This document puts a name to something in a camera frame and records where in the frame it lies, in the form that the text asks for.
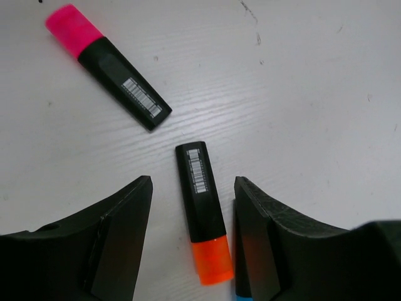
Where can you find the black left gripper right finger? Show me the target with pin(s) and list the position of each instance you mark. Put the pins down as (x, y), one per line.
(282, 254)

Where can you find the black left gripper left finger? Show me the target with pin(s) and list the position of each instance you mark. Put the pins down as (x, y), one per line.
(94, 254)

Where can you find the blue highlighter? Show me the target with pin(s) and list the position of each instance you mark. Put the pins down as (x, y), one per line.
(243, 298)

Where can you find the orange highlighter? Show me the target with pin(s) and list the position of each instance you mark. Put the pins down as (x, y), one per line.
(207, 231)

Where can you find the pink highlighter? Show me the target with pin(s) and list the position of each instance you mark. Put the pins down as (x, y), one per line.
(106, 64)

